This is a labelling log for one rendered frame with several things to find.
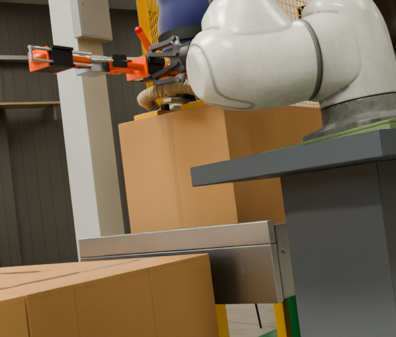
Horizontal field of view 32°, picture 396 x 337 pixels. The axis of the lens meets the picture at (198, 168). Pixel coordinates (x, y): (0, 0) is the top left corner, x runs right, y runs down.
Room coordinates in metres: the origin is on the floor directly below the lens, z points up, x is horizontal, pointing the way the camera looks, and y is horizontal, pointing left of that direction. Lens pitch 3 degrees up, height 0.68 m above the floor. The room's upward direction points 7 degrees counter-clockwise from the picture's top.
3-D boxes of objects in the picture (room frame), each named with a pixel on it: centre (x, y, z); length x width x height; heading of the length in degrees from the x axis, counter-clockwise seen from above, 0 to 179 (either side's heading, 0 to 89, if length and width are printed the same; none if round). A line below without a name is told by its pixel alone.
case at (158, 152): (2.28, -0.11, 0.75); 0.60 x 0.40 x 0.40; 143
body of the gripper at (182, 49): (1.91, 0.00, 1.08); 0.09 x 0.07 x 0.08; 53
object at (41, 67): (1.75, 0.33, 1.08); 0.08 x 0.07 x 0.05; 142
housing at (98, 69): (1.85, 0.25, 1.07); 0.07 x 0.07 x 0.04; 52
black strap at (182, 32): (2.22, -0.04, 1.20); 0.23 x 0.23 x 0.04
